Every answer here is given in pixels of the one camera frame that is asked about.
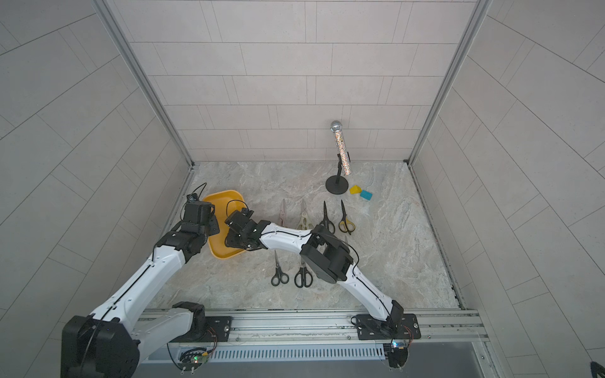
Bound yellow plastic storage box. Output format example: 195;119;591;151
203;190;246;260

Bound pink scissors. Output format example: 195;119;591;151
278;199;287;227

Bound small grey scissors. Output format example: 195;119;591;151
271;251;290;287

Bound cream kitchen shears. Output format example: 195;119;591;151
297;199;314;230

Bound large black handled scissors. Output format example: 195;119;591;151
294;258;314;288

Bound yellow handled black scissors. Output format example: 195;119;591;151
339;200;356;235

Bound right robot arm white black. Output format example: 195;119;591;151
225;220;403;330

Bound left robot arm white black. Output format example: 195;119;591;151
60;217;220;377

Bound yellow small block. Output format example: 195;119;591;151
349;185;362;195

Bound teal small block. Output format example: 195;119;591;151
360;190;373;201

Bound glitter microphone with silver head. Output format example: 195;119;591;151
330;121;351;176

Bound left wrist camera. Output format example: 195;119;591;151
182;201;216;226

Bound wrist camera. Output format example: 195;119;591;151
225;208;254;233
182;201;216;226

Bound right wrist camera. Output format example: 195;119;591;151
225;208;254;233

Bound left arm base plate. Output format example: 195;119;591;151
184;316;233;343

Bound aluminium mounting rail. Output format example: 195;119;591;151
91;308;490;351

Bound left circuit board with wires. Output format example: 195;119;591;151
166;338;218;375

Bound circuit board with wires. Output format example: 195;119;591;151
382;338;414;369
166;338;218;375

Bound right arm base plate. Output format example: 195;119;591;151
351;313;422;340

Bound right circuit board with wires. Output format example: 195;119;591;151
382;338;414;369

